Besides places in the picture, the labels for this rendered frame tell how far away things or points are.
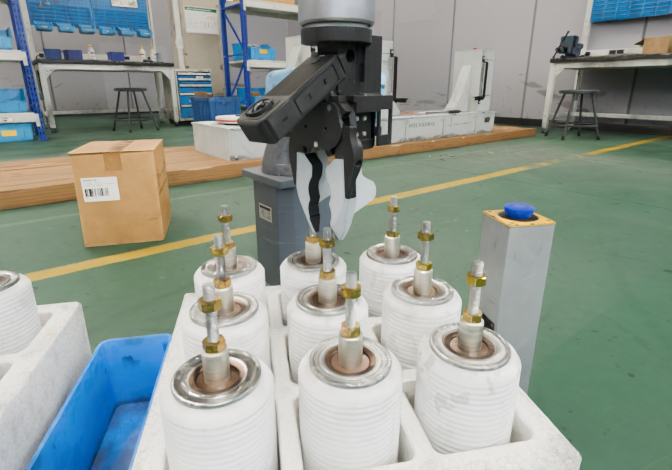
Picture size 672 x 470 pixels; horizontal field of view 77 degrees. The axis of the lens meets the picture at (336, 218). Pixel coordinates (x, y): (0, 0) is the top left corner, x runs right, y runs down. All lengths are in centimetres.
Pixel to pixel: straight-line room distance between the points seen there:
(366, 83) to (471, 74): 375
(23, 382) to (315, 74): 46
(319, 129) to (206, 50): 647
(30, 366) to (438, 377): 46
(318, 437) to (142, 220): 119
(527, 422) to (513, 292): 22
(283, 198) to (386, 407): 63
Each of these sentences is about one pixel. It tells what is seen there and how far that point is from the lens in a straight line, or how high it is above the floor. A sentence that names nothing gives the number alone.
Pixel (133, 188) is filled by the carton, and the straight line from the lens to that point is 148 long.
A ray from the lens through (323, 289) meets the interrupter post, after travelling 49.
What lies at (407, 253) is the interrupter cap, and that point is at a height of 25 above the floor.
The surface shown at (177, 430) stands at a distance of 39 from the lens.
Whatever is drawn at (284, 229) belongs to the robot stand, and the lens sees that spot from 96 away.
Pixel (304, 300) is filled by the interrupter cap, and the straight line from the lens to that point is 50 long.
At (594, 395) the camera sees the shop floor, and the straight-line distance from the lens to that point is 87.
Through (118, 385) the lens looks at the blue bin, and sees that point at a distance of 79.
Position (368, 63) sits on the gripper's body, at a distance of 46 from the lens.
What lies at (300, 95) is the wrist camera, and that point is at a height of 48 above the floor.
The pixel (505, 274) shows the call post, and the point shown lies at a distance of 63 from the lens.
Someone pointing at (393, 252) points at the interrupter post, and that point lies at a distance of 62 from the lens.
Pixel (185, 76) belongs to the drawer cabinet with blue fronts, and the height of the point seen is 60.
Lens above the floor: 49
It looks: 17 degrees down
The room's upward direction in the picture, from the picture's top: straight up
